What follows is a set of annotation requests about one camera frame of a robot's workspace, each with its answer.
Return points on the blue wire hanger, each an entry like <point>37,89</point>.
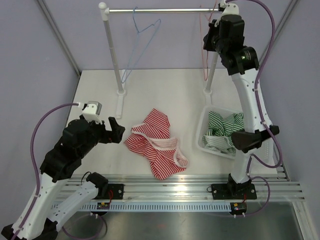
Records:
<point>144,37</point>

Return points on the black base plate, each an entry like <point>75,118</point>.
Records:
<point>221,191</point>
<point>114,191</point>

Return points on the green striped tank top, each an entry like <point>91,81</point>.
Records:
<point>218,136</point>

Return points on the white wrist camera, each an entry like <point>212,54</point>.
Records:
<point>227,8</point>
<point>91,111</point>

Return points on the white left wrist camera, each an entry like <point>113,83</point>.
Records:
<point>91,111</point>

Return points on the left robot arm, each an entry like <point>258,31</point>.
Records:
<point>39,221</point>

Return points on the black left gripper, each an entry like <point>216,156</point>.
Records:
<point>115,135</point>

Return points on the white plastic basket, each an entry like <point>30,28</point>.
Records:
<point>203,125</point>

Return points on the white slotted cable duct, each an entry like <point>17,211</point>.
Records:
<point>157,207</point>

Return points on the white and silver clothes rack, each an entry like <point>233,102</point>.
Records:
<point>105,12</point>

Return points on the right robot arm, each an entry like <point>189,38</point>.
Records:
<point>226,37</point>

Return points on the red striped tank top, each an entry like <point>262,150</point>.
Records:
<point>152,140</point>

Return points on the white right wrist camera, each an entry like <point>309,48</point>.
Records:
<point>227,8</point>

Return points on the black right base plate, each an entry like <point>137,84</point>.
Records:
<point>221,191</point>

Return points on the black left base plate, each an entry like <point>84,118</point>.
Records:
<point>114,191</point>

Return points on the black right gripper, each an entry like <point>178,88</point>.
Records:
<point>212,29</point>

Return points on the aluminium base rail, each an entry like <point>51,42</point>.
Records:
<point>194,188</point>

